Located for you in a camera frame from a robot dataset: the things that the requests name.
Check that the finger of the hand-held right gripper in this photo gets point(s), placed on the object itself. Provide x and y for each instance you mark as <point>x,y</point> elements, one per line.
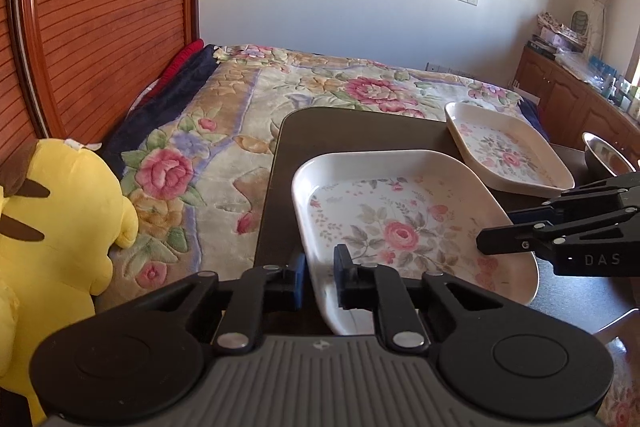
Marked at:
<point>527,217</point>
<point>502,242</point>

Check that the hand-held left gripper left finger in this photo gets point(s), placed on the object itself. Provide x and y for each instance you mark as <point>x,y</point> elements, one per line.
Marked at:
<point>298,282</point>

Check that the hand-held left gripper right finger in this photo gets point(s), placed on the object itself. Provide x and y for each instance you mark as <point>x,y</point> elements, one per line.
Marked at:
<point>342,279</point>

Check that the small floral white plate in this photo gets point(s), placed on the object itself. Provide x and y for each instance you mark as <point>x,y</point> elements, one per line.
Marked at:
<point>505,152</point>

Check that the large floral white plate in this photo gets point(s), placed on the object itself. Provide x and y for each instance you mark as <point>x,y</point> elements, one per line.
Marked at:
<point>400,217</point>

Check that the stainless steel bowl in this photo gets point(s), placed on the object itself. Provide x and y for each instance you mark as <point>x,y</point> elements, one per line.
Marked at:
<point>607,154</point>

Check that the wooden cabinet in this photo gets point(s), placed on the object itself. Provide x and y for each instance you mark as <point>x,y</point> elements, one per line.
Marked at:
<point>565,99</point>

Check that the floral bed blanket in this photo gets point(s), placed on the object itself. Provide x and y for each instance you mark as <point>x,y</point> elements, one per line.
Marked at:
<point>235,147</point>

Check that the group of blue bottles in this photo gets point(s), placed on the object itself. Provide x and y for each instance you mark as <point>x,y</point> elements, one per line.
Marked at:
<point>612,82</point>

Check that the clear plastic bag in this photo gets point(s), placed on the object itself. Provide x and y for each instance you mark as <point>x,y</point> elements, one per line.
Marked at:
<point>575,62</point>

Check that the stack of dark books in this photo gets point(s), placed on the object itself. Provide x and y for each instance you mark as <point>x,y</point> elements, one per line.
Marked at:
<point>542,46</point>

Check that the floral storage box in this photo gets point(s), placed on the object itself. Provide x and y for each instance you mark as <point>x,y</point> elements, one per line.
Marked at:
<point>555,27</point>

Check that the yellow plush toy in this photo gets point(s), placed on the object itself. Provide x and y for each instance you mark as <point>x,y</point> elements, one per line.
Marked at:
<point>55,232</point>

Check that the red cloth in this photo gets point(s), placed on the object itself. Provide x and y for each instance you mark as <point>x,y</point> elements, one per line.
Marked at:
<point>180,59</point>

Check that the wooden slatted wardrobe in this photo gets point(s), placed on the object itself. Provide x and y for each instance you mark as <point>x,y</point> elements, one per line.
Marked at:
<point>100,7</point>

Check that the low wall socket row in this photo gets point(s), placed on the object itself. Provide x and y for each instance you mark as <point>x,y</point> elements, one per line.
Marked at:
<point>447,68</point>

